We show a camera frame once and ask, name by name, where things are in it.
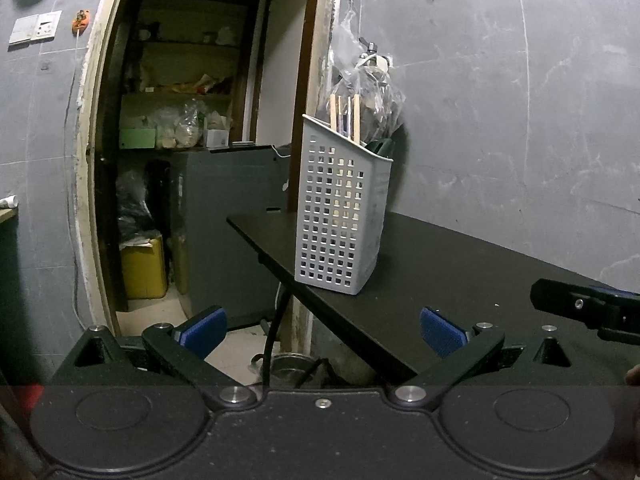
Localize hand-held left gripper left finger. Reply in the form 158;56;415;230
50;304;258;410

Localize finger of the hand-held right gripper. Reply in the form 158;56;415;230
530;278;609;329
588;285;640;306

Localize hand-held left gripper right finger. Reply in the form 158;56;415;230
388;305;594;410

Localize grey perforated utensil basket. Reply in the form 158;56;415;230
294;113;395;297

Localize green-handled utensil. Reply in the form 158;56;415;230
366;137;396;159

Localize yellow plastic canister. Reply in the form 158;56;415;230
120;236;169;301

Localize metal pot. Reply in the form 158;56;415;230
250;352;322;389

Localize grey washing machine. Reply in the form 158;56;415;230
167;144;302;330

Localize dark garbage bag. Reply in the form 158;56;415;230
115;170;156;246

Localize green box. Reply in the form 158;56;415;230
120;127;157;150

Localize clear bags of food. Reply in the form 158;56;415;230
150;101;206;150

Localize pile of snack packets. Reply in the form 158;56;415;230
145;73;231;95

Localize clear plastic bag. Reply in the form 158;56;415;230
330;9;407;147

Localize wooden shelf unit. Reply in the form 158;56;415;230
116;0;262;152

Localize orange hanging tool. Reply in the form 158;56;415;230
69;8;92;36

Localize thin white wall cable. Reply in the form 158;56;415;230
63;34;85;328

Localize wooden door frame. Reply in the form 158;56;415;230
74;0;347;337

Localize metal wall tap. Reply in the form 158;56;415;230
357;37;392;69

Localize white wall switch panel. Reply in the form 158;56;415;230
8;10;62;50

